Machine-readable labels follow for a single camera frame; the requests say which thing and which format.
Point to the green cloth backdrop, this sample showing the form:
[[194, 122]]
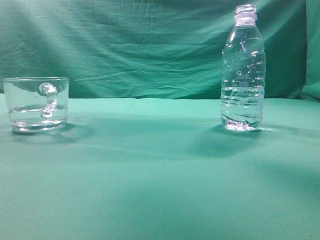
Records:
[[168, 49]]

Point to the clear glass mug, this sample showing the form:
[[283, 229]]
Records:
[[36, 104]]

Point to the clear plastic water bottle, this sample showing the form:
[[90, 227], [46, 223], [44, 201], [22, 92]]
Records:
[[243, 73]]

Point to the green cloth table cover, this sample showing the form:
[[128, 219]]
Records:
[[161, 169]]

